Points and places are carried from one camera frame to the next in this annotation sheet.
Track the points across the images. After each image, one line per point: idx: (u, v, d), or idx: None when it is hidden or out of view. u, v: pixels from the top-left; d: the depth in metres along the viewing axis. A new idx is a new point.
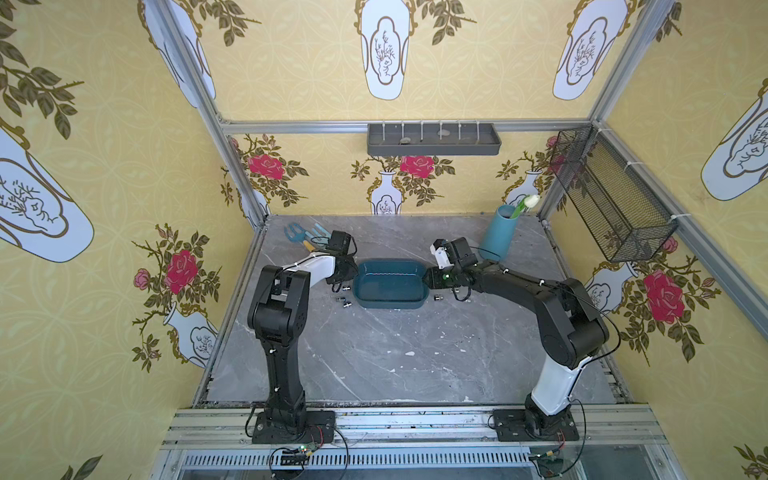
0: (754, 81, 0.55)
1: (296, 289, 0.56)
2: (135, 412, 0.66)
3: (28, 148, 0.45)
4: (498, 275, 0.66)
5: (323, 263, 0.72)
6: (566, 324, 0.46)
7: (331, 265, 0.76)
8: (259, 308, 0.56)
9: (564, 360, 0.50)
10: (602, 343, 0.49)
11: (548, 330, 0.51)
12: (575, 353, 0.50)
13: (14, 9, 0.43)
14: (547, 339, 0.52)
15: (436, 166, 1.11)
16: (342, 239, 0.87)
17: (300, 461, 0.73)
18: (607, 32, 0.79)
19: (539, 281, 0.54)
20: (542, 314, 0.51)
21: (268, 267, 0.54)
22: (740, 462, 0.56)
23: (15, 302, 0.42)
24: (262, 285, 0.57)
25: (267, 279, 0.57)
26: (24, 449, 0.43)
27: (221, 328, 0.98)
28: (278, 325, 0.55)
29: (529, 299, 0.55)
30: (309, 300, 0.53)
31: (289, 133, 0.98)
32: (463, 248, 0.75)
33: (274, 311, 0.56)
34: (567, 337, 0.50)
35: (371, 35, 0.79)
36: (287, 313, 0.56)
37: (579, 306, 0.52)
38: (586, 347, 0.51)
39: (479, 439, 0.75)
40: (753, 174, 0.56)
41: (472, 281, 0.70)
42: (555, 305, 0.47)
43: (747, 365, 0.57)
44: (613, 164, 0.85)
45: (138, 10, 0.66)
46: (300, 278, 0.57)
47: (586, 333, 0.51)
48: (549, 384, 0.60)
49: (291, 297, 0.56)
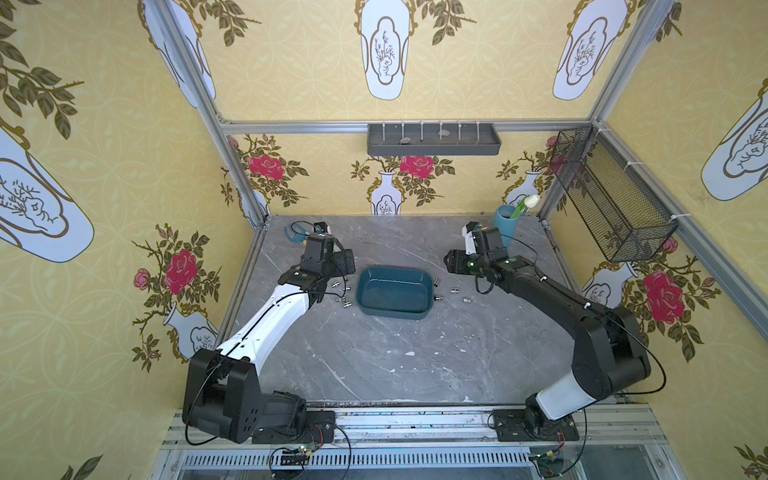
0: (754, 81, 0.55)
1: (235, 388, 0.41)
2: (135, 412, 0.66)
3: (28, 149, 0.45)
4: (534, 282, 0.59)
5: (286, 313, 0.54)
6: (608, 358, 0.46)
7: (295, 310, 0.57)
8: (196, 408, 0.43)
9: (597, 393, 0.46)
10: (640, 378, 0.47)
11: (588, 360, 0.46)
12: (610, 388, 0.46)
13: (14, 9, 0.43)
14: (581, 370, 0.48)
15: (436, 166, 1.11)
16: (321, 247, 0.66)
17: (300, 461, 0.73)
18: (607, 32, 0.79)
19: (585, 304, 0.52)
20: (583, 342, 0.46)
21: (201, 354, 0.44)
22: (740, 462, 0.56)
23: (13, 302, 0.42)
24: (196, 380, 0.43)
25: (202, 371, 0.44)
26: (24, 449, 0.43)
27: (221, 328, 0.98)
28: (220, 427, 0.43)
29: (571, 322, 0.49)
30: (256, 391, 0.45)
31: (290, 133, 0.98)
32: (493, 239, 0.70)
33: (215, 410, 0.44)
34: (606, 370, 0.46)
35: (371, 34, 0.79)
36: (230, 414, 0.42)
37: (623, 337, 0.47)
38: (624, 381, 0.46)
39: (479, 439, 0.75)
40: (753, 174, 0.56)
41: (500, 279, 0.64)
42: (600, 335, 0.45)
43: (747, 364, 0.57)
44: (613, 165, 0.83)
45: (138, 10, 0.66)
46: (239, 374, 0.42)
47: (624, 366, 0.47)
48: (560, 396, 0.59)
49: (232, 397, 0.42)
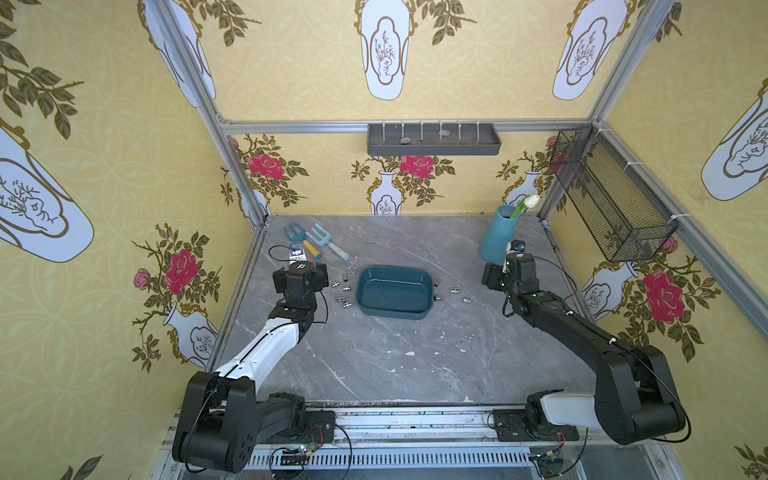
0: (754, 81, 0.55)
1: (234, 408, 0.42)
2: (135, 412, 0.66)
3: (28, 149, 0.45)
4: (557, 317, 0.58)
5: (279, 343, 0.57)
6: (632, 395, 0.43)
7: (289, 338, 0.60)
8: (190, 436, 0.42)
9: (621, 436, 0.43)
10: (672, 428, 0.43)
11: (610, 398, 0.44)
12: (634, 432, 0.42)
13: (14, 9, 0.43)
14: (603, 408, 0.46)
15: (436, 166, 1.11)
16: (303, 281, 0.67)
17: (300, 461, 0.73)
18: (607, 32, 0.79)
19: (610, 339, 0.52)
20: (604, 377, 0.44)
21: (198, 377, 0.45)
22: (740, 462, 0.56)
23: (13, 302, 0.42)
24: (192, 404, 0.43)
25: (200, 394, 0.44)
26: (24, 449, 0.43)
27: (221, 328, 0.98)
28: (213, 457, 0.41)
29: (593, 357, 0.48)
30: (253, 412, 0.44)
31: (290, 133, 0.98)
32: (528, 269, 0.68)
33: (210, 436, 0.43)
34: (628, 410, 0.43)
35: (371, 34, 0.79)
36: (226, 438, 0.41)
37: (653, 380, 0.44)
38: (652, 427, 0.43)
39: (479, 439, 0.75)
40: (753, 174, 0.56)
41: (525, 312, 0.65)
42: (622, 371, 0.44)
43: (747, 365, 0.57)
44: (613, 165, 0.83)
45: (138, 10, 0.66)
46: (239, 392, 0.43)
47: (652, 411, 0.44)
48: (571, 411, 0.57)
49: (230, 418, 0.42)
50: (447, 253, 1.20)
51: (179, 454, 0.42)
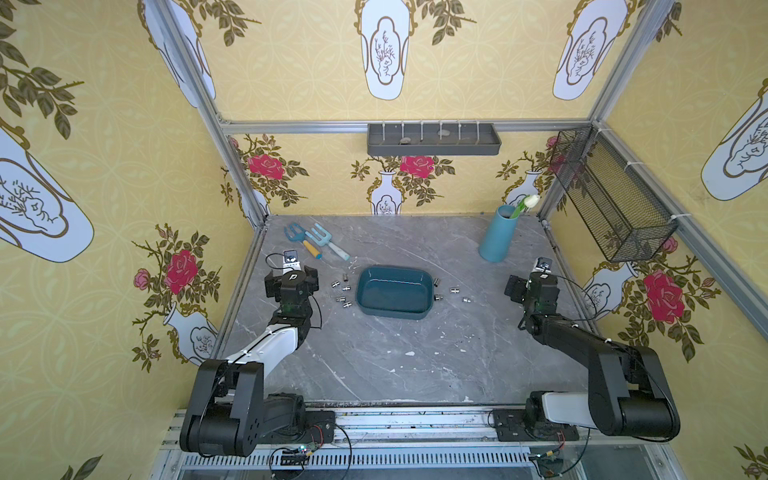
0: (754, 81, 0.55)
1: (243, 391, 0.44)
2: (135, 412, 0.66)
3: (28, 149, 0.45)
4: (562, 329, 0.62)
5: (282, 340, 0.60)
6: (620, 384, 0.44)
7: (291, 340, 0.64)
8: (200, 421, 0.43)
9: (609, 429, 0.44)
10: (666, 428, 0.43)
11: (599, 387, 0.46)
12: (622, 423, 0.43)
13: (14, 9, 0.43)
14: (596, 400, 0.46)
15: (436, 166, 1.11)
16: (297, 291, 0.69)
17: (300, 461, 0.73)
18: (607, 32, 0.79)
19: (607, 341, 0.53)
20: (595, 368, 0.47)
21: (207, 363, 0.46)
22: (740, 462, 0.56)
23: (13, 302, 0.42)
24: (202, 390, 0.44)
25: (210, 380, 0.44)
26: (24, 449, 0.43)
27: (221, 327, 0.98)
28: (222, 443, 0.42)
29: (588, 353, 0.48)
30: (262, 396, 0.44)
31: (290, 133, 0.98)
32: (549, 292, 0.70)
33: (219, 422, 0.43)
34: (615, 397, 0.44)
35: (371, 34, 0.79)
36: (236, 422, 0.43)
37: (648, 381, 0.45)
38: (642, 422, 0.43)
39: (479, 439, 0.75)
40: (752, 174, 0.56)
41: (536, 331, 0.68)
42: (612, 360, 0.47)
43: (748, 365, 0.57)
44: (613, 165, 0.83)
45: (138, 10, 0.66)
46: (248, 375, 0.45)
47: (644, 406, 0.44)
48: (567, 407, 0.58)
49: (239, 402, 0.44)
50: (447, 253, 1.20)
51: (186, 440, 0.42)
